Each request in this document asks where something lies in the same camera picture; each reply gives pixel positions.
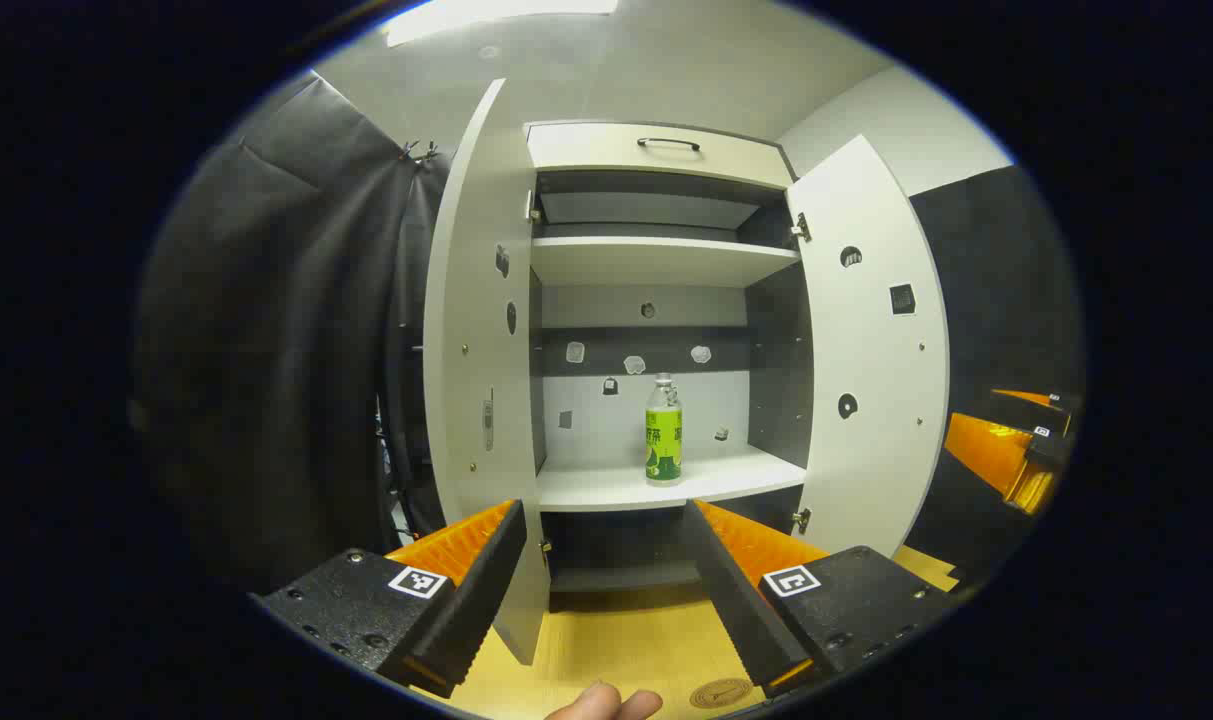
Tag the white cabinet door headphones sticker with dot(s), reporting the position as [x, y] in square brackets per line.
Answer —
[866, 350]

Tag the clear bottle with green label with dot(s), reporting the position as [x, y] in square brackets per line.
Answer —
[663, 440]

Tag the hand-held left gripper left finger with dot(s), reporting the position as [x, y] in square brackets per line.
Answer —
[476, 600]

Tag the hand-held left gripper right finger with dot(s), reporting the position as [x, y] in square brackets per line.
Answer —
[736, 610]

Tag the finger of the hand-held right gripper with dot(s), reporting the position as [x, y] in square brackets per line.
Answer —
[1026, 412]
[1046, 452]

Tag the black backdrop cloth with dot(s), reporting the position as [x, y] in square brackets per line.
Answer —
[266, 350]

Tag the ceiling light panel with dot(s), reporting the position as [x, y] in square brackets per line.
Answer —
[496, 15]

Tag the white cabinet door camera sticker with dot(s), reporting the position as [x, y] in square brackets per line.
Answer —
[476, 300]

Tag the round wooden coaster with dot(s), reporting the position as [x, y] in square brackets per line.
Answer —
[721, 694]

